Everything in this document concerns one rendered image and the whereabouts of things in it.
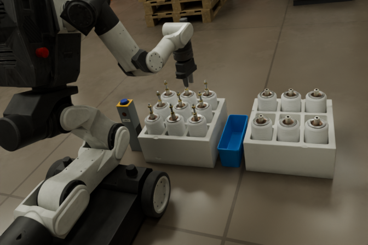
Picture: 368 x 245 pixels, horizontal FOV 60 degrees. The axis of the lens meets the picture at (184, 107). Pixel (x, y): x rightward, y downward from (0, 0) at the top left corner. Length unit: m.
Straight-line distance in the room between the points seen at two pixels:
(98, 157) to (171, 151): 0.41
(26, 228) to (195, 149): 0.81
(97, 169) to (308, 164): 0.93
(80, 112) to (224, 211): 0.74
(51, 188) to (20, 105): 0.34
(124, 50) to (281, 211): 0.91
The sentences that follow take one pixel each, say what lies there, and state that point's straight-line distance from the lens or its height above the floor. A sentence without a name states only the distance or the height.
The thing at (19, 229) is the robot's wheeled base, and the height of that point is 0.35.
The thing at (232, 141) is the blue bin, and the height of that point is 0.00.
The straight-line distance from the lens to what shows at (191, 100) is 1.77.
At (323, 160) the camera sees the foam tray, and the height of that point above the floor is 0.11.
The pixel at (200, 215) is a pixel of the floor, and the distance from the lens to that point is 1.46.
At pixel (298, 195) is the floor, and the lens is 1.52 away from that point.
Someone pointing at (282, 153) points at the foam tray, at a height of 0.13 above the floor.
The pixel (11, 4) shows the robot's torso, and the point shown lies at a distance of 1.06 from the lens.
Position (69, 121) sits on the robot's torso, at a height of 0.57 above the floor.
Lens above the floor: 1.13
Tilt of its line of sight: 32 degrees down
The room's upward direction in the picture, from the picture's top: 12 degrees counter-clockwise
